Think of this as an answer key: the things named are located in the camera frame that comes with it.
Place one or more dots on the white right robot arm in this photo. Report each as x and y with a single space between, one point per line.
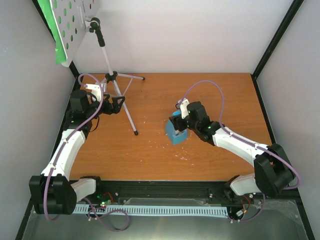
273 172

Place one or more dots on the green sheet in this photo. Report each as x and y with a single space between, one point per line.
45 6

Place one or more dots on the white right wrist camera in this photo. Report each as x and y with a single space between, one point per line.
182 105

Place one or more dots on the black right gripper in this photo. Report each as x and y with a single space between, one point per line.
176 121

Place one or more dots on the blue metronome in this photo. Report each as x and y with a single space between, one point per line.
175 136

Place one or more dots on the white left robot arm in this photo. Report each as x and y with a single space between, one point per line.
52 193

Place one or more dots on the light blue slotted cable duct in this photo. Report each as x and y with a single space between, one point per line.
164 211

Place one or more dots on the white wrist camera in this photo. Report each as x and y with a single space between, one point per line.
182 105
96 90

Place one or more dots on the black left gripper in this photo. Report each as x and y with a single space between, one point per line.
116 109

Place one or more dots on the black aluminium front rail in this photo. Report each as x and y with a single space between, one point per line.
211 192

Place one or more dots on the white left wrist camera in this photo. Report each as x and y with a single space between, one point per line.
96 90

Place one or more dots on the black right frame post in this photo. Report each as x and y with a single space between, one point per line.
282 28

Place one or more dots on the small green led circuit board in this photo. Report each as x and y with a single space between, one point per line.
105 203

